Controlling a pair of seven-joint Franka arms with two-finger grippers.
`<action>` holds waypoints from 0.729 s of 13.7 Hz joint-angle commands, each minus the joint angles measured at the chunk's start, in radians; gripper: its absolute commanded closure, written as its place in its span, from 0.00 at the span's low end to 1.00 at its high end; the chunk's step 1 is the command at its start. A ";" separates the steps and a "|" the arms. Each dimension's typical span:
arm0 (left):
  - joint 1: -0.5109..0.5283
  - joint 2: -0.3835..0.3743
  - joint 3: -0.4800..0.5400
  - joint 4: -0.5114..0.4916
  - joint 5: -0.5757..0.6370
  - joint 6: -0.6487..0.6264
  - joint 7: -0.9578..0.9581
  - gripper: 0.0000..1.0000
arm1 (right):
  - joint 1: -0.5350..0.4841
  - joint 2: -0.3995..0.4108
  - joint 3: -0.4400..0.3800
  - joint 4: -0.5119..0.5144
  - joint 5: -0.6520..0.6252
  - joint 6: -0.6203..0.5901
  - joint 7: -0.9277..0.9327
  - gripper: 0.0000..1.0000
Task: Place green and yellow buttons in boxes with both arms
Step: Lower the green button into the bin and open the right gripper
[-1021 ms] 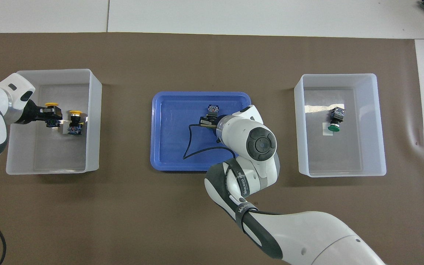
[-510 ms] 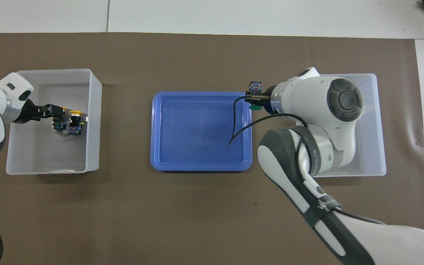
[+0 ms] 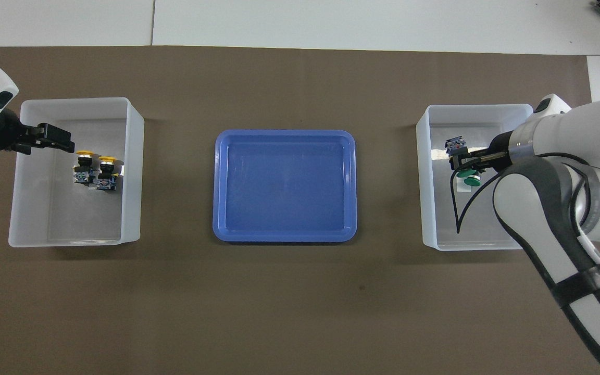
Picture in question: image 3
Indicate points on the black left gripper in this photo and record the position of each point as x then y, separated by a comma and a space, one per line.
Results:
5, 133

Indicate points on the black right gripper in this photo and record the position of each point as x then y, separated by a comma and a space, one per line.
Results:
500, 148

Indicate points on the green push button switch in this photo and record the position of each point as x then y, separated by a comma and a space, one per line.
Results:
473, 182
455, 144

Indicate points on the yellow push button switch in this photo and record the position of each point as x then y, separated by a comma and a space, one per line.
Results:
107, 177
84, 169

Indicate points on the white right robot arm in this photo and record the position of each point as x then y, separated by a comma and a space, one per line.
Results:
565, 172

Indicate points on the small white paper label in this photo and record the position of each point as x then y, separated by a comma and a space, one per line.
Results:
461, 189

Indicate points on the translucent white plastic box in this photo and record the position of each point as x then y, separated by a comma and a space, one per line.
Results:
71, 219
435, 219

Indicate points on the blue plastic tray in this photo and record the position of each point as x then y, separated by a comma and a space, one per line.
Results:
284, 187

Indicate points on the brown paper table mat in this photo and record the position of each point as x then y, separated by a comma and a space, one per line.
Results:
279, 302

